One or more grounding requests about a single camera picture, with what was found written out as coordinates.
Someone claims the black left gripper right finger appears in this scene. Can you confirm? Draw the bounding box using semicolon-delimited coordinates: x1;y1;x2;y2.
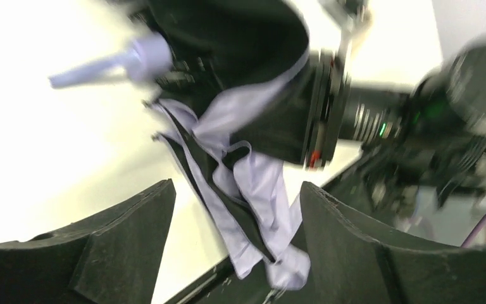
300;182;486;303

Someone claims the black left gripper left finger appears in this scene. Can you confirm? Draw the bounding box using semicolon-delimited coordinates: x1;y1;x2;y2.
0;180;176;303

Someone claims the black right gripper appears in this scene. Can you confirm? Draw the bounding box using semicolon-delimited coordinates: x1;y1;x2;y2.
234;49;347;168

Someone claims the purple folding umbrella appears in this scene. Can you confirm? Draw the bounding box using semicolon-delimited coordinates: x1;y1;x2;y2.
49;0;313;293

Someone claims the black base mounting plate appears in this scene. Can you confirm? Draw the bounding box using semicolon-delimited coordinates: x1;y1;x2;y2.
163;146;395;304

